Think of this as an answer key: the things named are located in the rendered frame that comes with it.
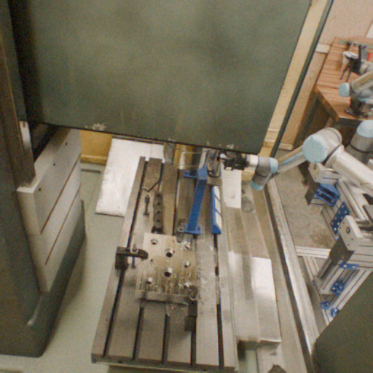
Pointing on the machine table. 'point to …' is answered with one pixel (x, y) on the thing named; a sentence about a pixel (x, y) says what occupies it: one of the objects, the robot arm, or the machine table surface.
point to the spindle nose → (186, 156)
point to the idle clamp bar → (158, 212)
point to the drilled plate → (159, 293)
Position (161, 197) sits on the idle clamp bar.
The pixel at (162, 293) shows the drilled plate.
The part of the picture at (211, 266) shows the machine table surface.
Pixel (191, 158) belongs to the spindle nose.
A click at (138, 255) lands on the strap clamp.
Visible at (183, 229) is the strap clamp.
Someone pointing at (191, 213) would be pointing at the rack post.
